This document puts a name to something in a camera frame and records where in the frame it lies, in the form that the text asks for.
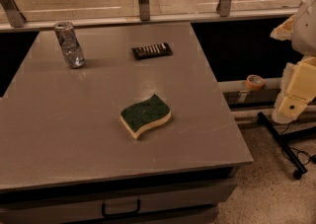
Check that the grey table drawer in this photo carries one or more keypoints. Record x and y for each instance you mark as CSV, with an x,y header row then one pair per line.
x,y
185,203

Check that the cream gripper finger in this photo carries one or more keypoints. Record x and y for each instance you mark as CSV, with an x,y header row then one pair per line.
x,y
297,90
285,30

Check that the black stand leg with wheel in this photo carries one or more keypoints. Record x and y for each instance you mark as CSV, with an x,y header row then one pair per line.
x,y
283,138

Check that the grey metal rail ledge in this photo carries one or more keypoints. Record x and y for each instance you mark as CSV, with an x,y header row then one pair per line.
x,y
237,94

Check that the black drawer handle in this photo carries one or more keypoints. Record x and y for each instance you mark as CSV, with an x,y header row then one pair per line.
x,y
120,211

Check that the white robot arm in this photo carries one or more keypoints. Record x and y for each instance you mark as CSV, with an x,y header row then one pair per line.
x,y
306,12

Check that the left metal glass bracket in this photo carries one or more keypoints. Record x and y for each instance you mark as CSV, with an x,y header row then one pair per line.
x,y
15,17

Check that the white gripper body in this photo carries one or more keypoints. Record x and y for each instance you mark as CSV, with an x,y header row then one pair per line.
x,y
306,32

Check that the silver redbull can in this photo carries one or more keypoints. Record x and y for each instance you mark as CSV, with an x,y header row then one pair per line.
x,y
71,49

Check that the green and yellow sponge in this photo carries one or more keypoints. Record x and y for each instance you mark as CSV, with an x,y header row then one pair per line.
x,y
144,116

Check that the orange tape roll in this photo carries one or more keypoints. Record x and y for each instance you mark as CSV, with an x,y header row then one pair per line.
x,y
255,82

